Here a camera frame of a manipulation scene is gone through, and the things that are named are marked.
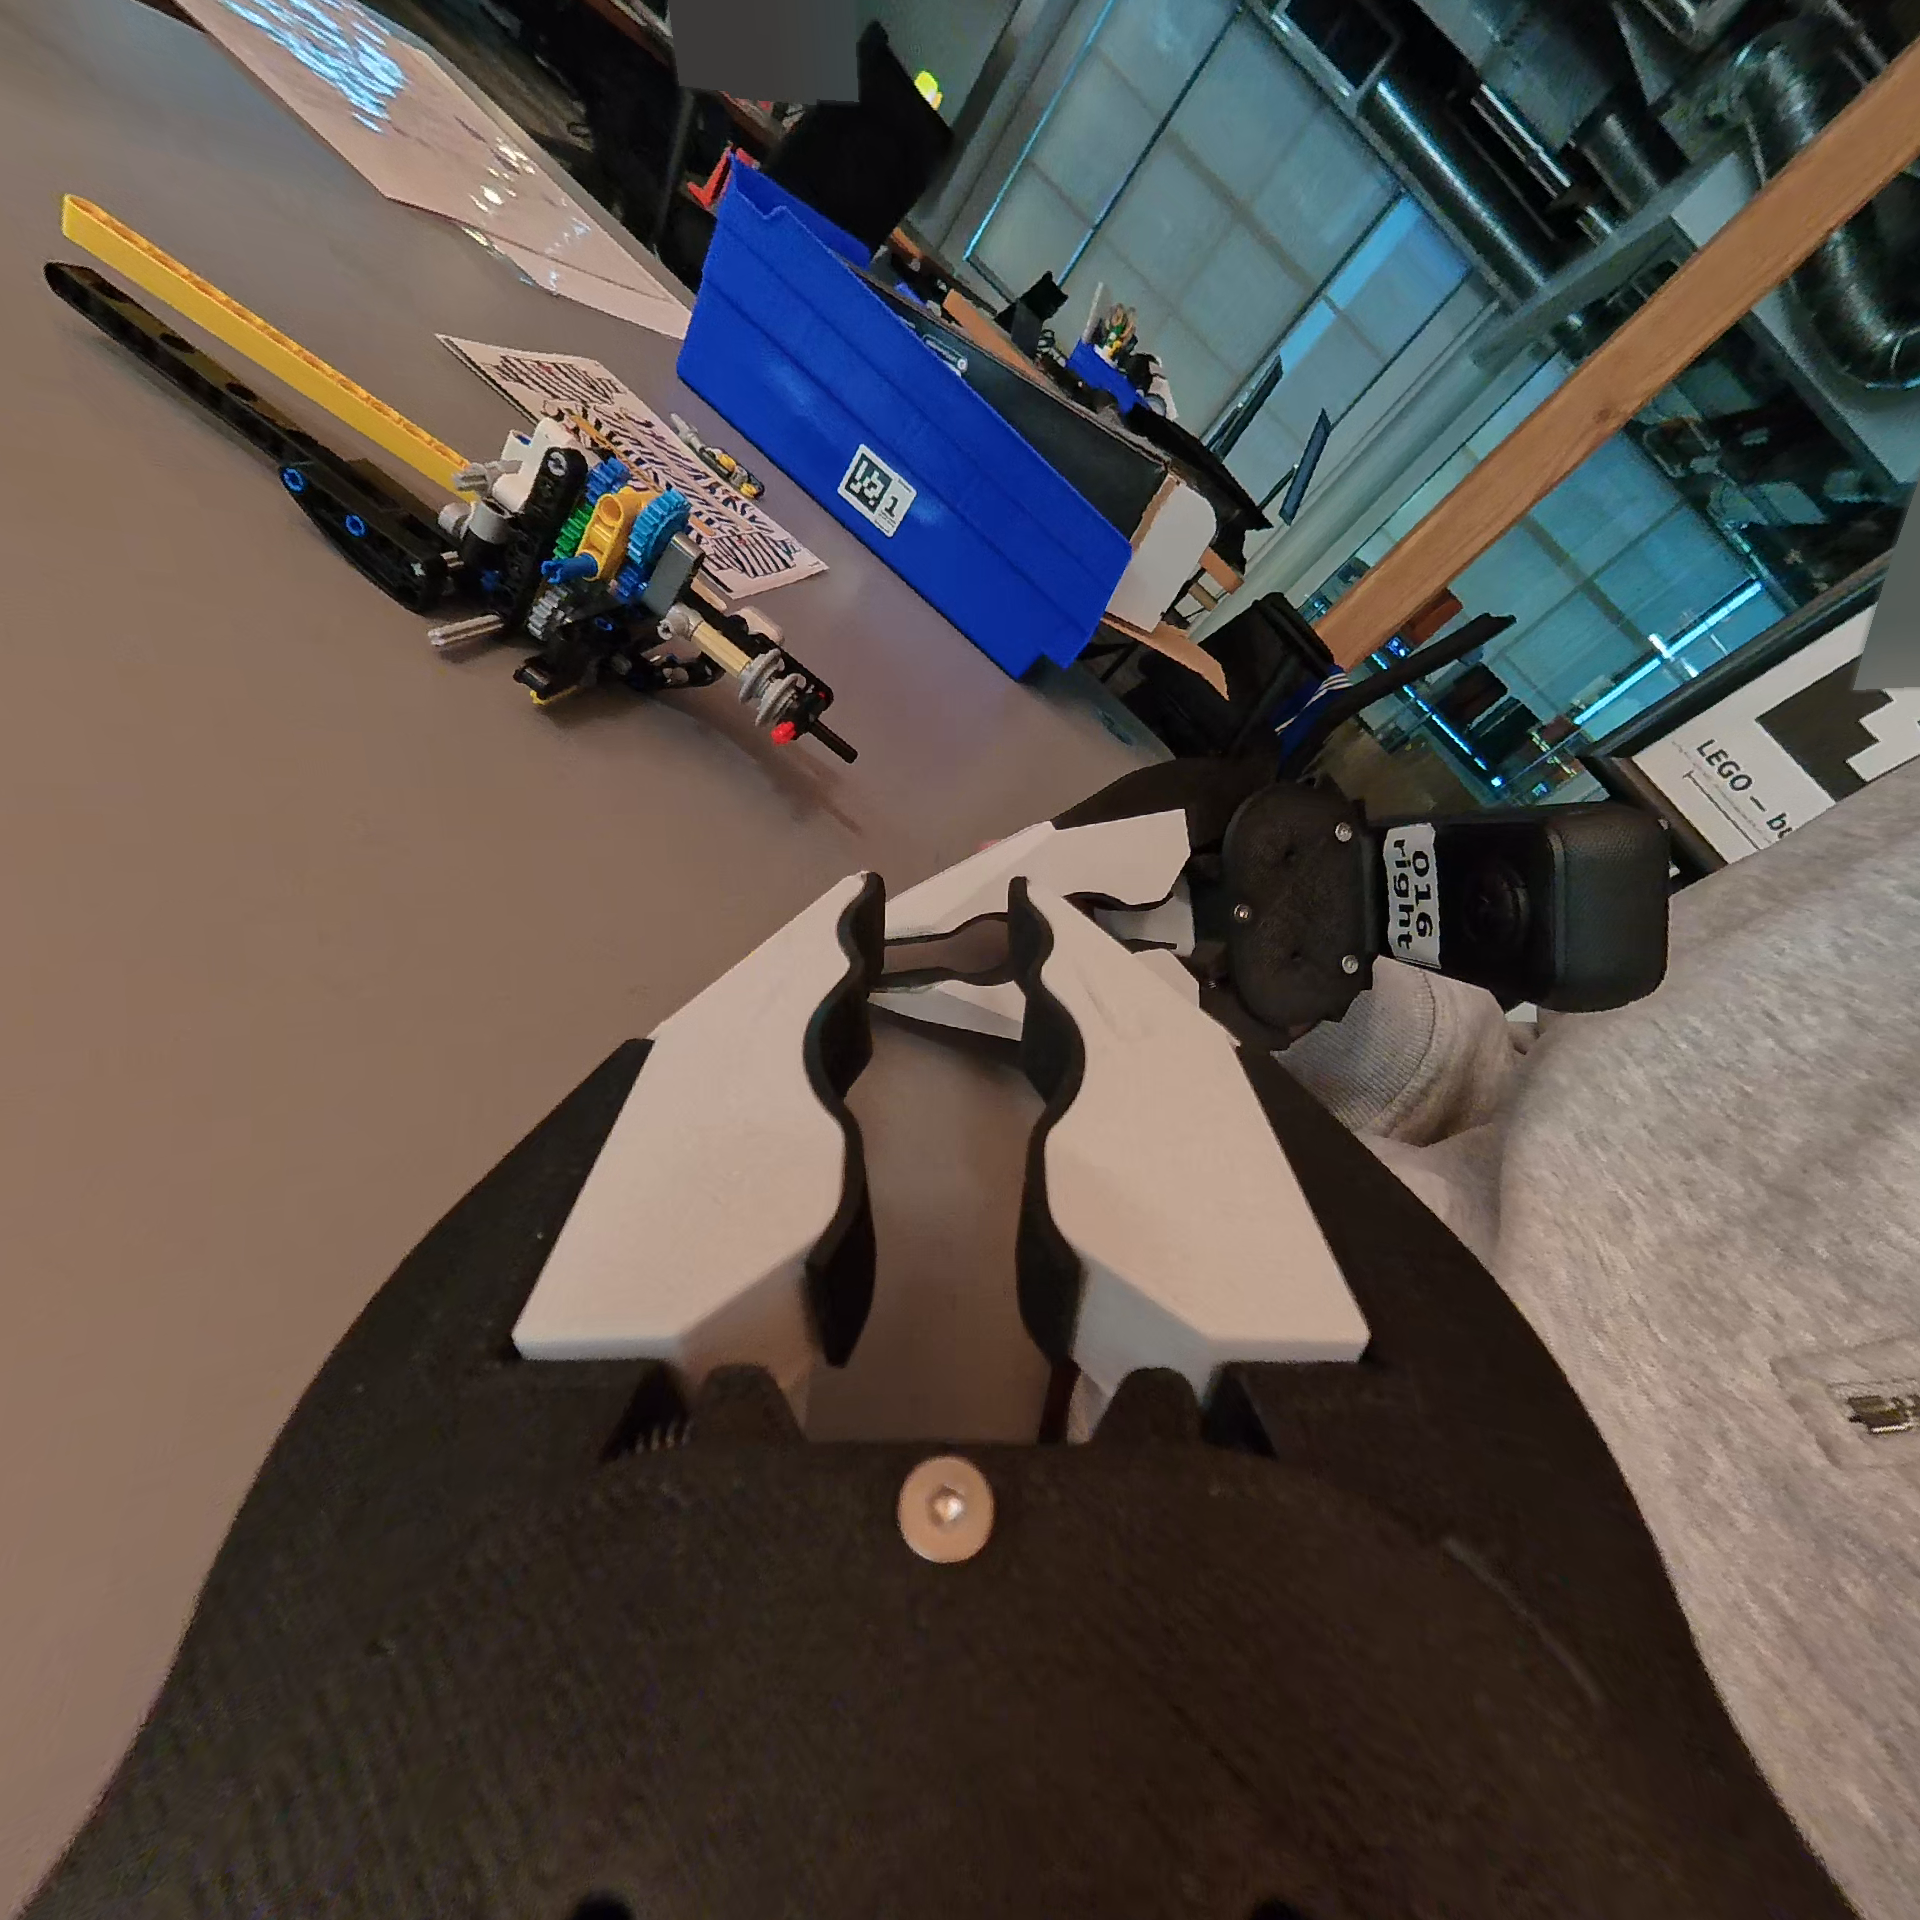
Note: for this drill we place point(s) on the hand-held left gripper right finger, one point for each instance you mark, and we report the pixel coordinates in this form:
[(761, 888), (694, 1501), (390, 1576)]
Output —
[(1201, 1185)]

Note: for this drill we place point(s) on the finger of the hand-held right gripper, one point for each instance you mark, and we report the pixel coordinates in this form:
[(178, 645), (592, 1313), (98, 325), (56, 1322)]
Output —
[(1109, 858), (973, 996)]

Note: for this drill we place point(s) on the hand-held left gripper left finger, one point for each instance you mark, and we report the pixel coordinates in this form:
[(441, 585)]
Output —
[(690, 1171)]

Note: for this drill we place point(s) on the person's right forearm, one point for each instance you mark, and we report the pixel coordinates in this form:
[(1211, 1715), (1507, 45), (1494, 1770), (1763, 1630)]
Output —
[(1394, 1065)]

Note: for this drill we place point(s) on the lego vehicle model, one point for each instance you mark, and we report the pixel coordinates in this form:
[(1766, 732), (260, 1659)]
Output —
[(598, 570)]

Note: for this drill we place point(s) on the white printed sign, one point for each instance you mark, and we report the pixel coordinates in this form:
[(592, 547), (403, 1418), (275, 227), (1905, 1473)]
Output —
[(1724, 779)]

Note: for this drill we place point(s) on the black office chair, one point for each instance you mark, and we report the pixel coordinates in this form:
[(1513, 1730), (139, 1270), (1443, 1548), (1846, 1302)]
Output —
[(1275, 675)]

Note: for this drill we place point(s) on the wooden beam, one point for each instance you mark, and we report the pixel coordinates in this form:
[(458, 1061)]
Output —
[(1651, 345)]

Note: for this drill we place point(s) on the blue plastic bin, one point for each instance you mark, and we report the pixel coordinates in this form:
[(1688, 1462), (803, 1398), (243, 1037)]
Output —
[(779, 345)]

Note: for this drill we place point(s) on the person's grey sweatshirt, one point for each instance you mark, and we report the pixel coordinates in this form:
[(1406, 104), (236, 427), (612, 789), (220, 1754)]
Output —
[(1724, 1499)]

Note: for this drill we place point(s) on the black white sticker sheet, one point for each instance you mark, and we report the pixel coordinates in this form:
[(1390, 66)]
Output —
[(524, 368)]

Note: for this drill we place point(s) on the glossy paper sheet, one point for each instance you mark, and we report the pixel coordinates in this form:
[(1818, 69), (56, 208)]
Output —
[(451, 136)]

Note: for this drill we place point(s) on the flexible grey air duct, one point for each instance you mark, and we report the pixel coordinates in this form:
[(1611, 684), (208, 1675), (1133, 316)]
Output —
[(1829, 181)]

